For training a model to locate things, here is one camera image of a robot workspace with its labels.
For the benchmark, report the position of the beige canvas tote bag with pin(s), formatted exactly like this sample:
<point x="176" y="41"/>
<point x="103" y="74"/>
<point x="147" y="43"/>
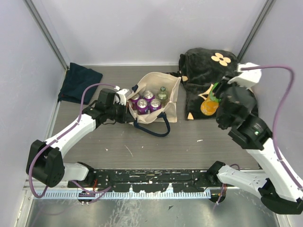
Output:
<point x="168" y="113"/>

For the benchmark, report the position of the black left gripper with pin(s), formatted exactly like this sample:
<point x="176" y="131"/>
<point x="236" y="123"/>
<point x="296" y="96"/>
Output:
<point x="127" y="116"/>

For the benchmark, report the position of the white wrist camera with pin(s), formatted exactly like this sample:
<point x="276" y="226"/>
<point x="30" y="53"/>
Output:
<point x="246" y="78"/>
<point x="121" y="95"/>

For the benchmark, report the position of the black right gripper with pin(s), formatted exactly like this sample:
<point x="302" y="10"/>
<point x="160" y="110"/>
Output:
<point x="220" y="84"/>

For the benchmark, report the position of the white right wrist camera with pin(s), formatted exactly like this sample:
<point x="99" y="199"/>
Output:
<point x="246" y="78"/>

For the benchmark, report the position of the aluminium slotted rail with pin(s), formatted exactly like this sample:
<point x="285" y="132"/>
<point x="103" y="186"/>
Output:
<point x="169" y="194"/>

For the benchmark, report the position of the dark navy folded cloth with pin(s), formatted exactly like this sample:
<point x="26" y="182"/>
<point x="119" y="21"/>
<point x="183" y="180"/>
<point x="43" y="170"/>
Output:
<point x="77" y="79"/>

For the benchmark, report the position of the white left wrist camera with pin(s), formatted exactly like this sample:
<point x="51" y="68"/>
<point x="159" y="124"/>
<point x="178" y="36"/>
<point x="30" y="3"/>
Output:
<point x="121" y="95"/>

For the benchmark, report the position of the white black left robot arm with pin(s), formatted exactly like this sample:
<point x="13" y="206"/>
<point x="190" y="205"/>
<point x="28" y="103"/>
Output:
<point x="45" y="161"/>

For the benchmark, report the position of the black mounting base plate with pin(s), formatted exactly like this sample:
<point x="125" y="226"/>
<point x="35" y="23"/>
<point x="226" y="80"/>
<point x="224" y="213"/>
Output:
<point x="150" y="180"/>

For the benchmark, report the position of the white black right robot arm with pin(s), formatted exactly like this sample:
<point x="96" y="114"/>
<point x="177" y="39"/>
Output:
<point x="281" y="191"/>

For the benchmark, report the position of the clear bottle green cap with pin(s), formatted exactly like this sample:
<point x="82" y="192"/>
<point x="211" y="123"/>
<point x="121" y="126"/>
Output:
<point x="163" y="95"/>

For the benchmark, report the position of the purple soda can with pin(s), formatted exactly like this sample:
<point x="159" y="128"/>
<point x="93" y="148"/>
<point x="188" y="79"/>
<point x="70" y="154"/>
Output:
<point x="142" y="106"/>
<point x="155" y="105"/>
<point x="148" y="95"/>
<point x="134" y="100"/>

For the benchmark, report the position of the orange juice bottle green label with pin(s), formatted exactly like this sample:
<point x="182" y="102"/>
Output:
<point x="211" y="102"/>

